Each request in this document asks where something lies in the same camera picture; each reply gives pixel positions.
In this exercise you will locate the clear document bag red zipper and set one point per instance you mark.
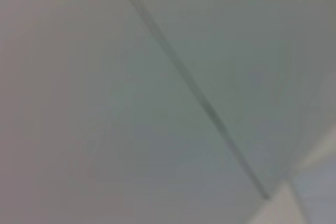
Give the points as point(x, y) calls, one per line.
point(320, 203)

